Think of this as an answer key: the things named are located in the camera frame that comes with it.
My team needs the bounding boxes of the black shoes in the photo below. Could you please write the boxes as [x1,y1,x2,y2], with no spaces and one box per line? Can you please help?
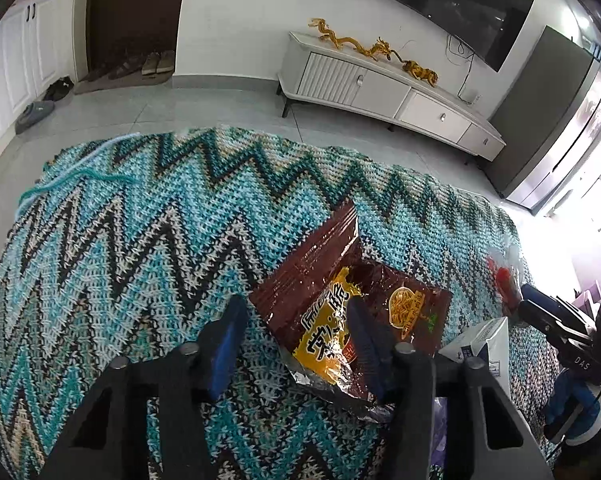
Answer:
[42,76,74,102]

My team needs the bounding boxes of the golden dragon figurine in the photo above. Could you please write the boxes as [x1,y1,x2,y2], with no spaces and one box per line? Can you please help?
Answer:
[308,18,402,61]

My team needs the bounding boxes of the purple plastic wrapper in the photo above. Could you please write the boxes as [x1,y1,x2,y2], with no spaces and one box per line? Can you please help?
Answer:
[430,396,448,469]

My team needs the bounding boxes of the white TV cabinet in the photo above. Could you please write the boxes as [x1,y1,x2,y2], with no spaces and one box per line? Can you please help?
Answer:
[278,32,505,162]

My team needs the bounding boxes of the dark brown entrance door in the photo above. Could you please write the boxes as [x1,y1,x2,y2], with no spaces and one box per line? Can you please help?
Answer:
[86,0,182,81]

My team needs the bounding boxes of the white shoe cabinet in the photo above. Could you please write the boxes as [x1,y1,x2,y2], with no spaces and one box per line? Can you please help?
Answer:
[0,0,76,146]

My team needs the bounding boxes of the shoes on doormat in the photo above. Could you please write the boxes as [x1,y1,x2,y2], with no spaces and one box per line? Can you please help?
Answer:
[88,50,176,81]

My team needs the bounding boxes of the zigzag knitted table cover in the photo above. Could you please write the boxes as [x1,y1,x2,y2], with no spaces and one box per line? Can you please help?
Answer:
[0,127,561,479]

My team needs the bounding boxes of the grey refrigerator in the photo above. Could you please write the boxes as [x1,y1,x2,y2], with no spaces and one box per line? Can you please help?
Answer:
[486,27,601,214]

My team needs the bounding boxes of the grey slipper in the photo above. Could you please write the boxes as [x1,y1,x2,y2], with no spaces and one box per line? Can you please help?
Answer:
[14,101,55,136]

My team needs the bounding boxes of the right blue gloved hand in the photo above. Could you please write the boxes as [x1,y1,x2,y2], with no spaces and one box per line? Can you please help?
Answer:
[543,368,601,446]

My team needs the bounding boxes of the grey translucent plastic bag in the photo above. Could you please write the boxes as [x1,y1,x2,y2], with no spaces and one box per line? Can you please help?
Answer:
[487,243,525,320]

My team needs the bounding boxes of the brown yellow snack bag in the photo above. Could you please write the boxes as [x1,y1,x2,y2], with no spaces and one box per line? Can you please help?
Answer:
[250,202,452,419]

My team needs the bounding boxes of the television power cables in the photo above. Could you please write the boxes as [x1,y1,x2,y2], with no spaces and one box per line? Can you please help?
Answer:
[444,32,481,105]

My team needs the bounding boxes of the golden tiger figurine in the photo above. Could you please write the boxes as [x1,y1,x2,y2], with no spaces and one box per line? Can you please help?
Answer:
[391,50,439,87]

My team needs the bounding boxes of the dark blue milk carton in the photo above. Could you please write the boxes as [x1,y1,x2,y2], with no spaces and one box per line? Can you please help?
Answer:
[438,316,511,396]

